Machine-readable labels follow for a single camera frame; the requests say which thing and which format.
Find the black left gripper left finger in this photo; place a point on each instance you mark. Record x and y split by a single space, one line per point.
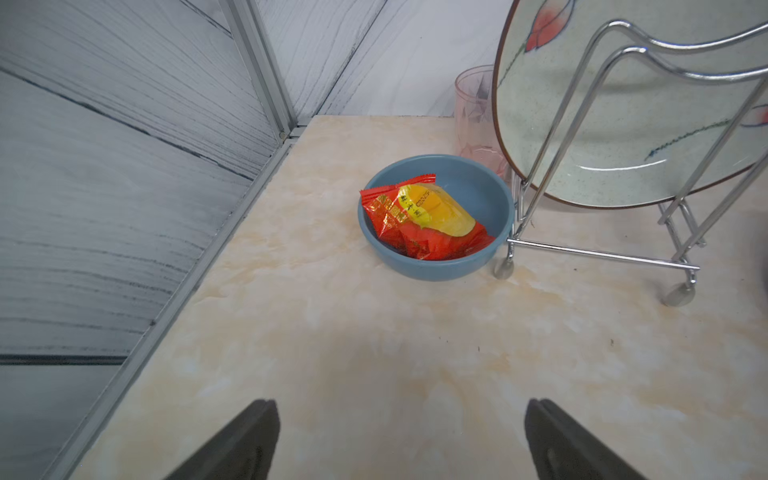
242 449

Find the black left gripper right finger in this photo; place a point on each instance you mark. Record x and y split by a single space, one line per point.
561 448

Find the blue ceramic bowl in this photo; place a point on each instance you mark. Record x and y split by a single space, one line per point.
477 189

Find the red yellow snack packet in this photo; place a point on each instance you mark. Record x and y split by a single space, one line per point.
421 220

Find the pink translucent plastic cup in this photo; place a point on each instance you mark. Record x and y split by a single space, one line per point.
476 137

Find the left aluminium frame post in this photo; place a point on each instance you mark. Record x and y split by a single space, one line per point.
251 38

